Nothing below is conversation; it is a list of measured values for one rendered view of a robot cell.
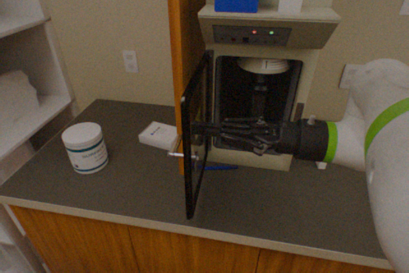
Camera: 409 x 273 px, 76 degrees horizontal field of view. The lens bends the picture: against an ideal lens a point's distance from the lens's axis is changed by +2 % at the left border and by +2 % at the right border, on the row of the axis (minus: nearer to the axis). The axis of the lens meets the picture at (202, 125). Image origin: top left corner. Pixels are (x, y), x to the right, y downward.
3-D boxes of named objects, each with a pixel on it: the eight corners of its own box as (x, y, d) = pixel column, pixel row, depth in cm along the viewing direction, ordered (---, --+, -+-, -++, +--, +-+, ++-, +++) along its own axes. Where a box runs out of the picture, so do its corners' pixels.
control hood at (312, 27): (204, 41, 77) (204, 3, 71) (321, 46, 72) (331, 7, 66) (197, 54, 67) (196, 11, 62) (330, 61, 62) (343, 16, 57)
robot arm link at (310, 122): (319, 173, 57) (312, 148, 65) (334, 130, 51) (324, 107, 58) (290, 169, 58) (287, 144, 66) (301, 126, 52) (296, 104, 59)
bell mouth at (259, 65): (238, 53, 96) (239, 38, 93) (288, 56, 93) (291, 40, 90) (234, 71, 81) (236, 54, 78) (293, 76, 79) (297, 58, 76)
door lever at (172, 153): (195, 140, 73) (195, 133, 72) (187, 163, 66) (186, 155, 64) (176, 139, 74) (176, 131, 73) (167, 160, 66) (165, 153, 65)
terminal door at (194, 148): (207, 154, 99) (208, 50, 76) (189, 223, 74) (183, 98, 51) (205, 153, 99) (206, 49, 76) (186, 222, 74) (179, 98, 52)
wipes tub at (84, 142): (85, 150, 109) (75, 119, 100) (114, 153, 107) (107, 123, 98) (66, 172, 98) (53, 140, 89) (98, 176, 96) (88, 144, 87)
